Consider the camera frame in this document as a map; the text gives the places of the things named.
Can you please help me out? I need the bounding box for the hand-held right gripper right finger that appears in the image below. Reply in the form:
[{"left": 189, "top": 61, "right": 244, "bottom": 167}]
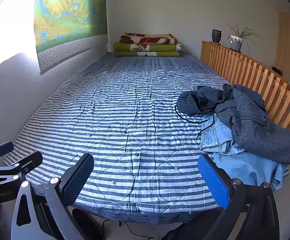
[{"left": 197, "top": 154, "right": 280, "bottom": 240}]

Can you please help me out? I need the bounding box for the red cream floral folded blanket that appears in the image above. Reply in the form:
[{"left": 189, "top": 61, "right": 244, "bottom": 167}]
[{"left": 120, "top": 33, "right": 178, "bottom": 45}]

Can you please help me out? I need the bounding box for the blue white striped bed quilt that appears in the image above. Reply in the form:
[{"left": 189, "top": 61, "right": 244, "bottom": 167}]
[{"left": 3, "top": 52, "right": 289, "bottom": 224}]

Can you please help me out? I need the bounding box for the light wooden door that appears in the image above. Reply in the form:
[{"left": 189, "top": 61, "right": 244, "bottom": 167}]
[{"left": 275, "top": 12, "right": 290, "bottom": 83}]

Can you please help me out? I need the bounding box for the green folded blanket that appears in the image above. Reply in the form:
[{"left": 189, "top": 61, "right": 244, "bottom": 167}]
[{"left": 112, "top": 42, "right": 183, "bottom": 57}]

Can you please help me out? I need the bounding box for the wooden slatted bed rail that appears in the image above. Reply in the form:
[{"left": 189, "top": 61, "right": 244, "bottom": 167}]
[{"left": 200, "top": 41, "right": 290, "bottom": 132}]

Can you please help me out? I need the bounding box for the dark ceramic vase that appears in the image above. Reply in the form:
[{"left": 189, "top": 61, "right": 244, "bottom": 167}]
[{"left": 212, "top": 29, "right": 222, "bottom": 43}]

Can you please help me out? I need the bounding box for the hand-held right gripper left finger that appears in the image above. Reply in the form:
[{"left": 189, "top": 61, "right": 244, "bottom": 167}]
[{"left": 11, "top": 152, "right": 95, "bottom": 240}]

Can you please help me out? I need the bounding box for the black floor cable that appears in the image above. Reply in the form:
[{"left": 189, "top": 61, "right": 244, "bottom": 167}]
[{"left": 102, "top": 219, "right": 145, "bottom": 240}]

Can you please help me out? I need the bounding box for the dark blue hooded jacket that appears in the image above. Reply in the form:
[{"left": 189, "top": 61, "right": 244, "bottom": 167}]
[{"left": 177, "top": 83, "right": 265, "bottom": 117}]

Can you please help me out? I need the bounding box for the landscape painting wall hanging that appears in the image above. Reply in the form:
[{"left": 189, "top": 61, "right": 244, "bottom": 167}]
[{"left": 34, "top": 0, "right": 109, "bottom": 76}]

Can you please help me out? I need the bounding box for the potted plant in white pot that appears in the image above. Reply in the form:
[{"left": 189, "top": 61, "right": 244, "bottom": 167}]
[{"left": 227, "top": 22, "right": 260, "bottom": 53}]

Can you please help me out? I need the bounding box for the grey tweed jacket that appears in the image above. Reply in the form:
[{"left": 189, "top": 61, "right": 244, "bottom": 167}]
[{"left": 215, "top": 87, "right": 290, "bottom": 164}]

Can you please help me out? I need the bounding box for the light blue shirt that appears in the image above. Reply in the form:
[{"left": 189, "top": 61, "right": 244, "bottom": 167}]
[{"left": 212, "top": 145, "right": 289, "bottom": 191}]

